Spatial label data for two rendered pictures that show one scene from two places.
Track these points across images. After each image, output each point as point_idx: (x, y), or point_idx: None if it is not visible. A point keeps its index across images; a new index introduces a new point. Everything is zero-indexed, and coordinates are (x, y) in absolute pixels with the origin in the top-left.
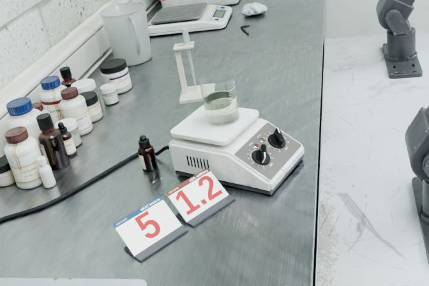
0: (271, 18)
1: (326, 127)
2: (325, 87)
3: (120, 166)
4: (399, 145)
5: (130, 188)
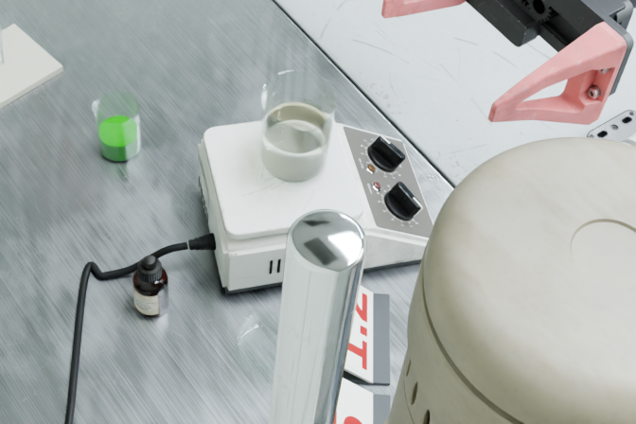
0: None
1: (360, 74)
2: None
3: (84, 331)
4: (502, 74)
5: (174, 368)
